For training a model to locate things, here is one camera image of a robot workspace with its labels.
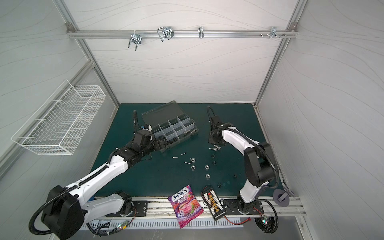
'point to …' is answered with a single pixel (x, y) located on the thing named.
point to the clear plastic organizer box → (171, 125)
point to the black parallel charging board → (213, 202)
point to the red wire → (249, 219)
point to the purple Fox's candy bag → (185, 205)
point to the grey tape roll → (281, 197)
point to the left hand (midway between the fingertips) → (162, 138)
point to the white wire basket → (59, 125)
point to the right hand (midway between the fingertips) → (217, 137)
